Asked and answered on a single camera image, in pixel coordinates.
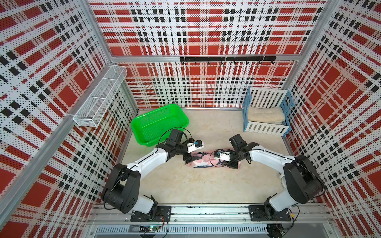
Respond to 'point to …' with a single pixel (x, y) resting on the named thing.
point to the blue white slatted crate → (263, 97)
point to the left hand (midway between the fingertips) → (199, 149)
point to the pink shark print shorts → (205, 158)
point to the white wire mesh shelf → (92, 111)
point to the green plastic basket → (155, 127)
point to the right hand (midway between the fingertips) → (226, 160)
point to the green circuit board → (148, 228)
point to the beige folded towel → (271, 115)
